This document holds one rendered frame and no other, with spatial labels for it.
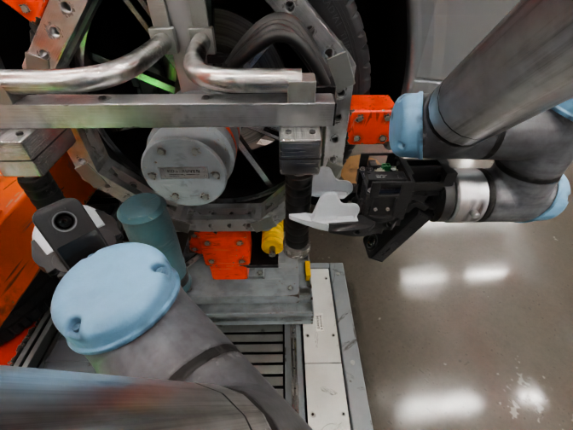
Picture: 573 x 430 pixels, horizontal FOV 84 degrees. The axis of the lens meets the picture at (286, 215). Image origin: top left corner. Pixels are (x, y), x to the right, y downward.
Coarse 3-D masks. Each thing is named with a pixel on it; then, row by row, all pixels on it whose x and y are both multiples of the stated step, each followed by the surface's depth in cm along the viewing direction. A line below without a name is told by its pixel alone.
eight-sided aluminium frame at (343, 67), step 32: (64, 0) 45; (96, 0) 48; (288, 0) 45; (64, 32) 48; (320, 32) 48; (32, 64) 50; (64, 64) 54; (352, 64) 51; (96, 160) 64; (128, 192) 68; (192, 224) 77; (224, 224) 75; (256, 224) 75
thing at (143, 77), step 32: (128, 0) 54; (96, 32) 59; (96, 64) 64; (96, 128) 67; (128, 128) 70; (256, 128) 70; (320, 128) 69; (128, 160) 73; (256, 160) 76; (224, 192) 83; (256, 192) 80
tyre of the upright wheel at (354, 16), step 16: (320, 0) 52; (336, 0) 52; (352, 0) 54; (336, 16) 54; (352, 16) 54; (32, 32) 55; (336, 32) 56; (352, 32) 56; (352, 48) 57; (368, 64) 61; (368, 80) 62; (352, 144) 71
